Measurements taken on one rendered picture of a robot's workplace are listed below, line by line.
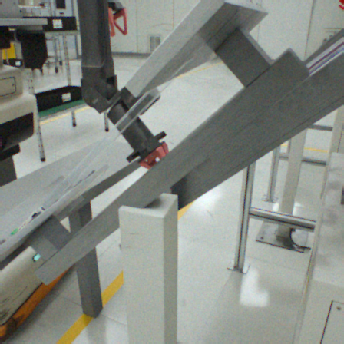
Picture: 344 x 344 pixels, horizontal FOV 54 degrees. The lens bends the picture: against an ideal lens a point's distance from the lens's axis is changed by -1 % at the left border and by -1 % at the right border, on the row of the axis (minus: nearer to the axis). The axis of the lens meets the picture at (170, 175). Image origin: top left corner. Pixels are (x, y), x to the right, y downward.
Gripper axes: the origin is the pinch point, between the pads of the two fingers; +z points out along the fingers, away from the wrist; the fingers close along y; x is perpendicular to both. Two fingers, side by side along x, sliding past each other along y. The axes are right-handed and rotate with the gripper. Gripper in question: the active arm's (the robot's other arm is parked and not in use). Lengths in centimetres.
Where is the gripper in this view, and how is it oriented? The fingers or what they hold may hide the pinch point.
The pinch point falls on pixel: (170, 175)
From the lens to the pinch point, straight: 77.9
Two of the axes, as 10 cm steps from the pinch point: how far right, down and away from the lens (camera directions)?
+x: -6.4, 5.0, 5.9
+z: 6.3, 7.8, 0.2
